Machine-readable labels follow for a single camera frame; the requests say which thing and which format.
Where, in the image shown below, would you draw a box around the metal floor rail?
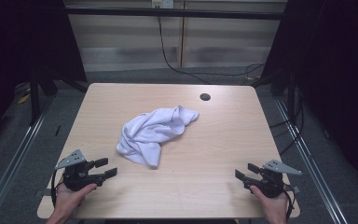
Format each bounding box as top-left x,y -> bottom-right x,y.
0,95 -> 56,224
274,98 -> 350,224

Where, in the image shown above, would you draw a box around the black curtain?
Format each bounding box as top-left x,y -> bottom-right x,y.
0,0 -> 88,153
259,0 -> 358,195

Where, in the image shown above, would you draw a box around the yellow floor item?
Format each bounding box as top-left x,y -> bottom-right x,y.
17,93 -> 32,105

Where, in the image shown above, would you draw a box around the black wall cable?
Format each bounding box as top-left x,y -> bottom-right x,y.
156,5 -> 266,86

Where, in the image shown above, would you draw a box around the person's left hand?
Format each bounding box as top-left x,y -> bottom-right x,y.
52,182 -> 98,219

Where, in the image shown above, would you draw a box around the black metal stand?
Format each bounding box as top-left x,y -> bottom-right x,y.
28,72 -> 42,127

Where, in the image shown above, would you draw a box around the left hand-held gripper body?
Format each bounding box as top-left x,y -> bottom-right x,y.
54,148 -> 106,192

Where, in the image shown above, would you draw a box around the grey table bracket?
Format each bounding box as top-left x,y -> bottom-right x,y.
285,185 -> 302,195

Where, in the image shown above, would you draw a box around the white wall socket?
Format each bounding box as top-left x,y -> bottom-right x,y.
151,0 -> 175,9

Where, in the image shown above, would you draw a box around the person's right hand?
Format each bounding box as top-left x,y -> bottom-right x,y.
250,185 -> 290,220

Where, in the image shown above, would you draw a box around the right hand-held gripper cable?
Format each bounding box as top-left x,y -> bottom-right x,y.
282,185 -> 295,222

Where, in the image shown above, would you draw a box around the black floor cables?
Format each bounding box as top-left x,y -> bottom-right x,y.
268,88 -> 306,156

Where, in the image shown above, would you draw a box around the black horizontal bar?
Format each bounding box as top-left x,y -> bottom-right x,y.
64,7 -> 286,21

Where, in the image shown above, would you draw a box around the white printed towel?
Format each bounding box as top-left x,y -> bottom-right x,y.
116,105 -> 200,170

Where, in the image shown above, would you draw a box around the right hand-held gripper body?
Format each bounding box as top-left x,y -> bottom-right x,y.
243,160 -> 303,199

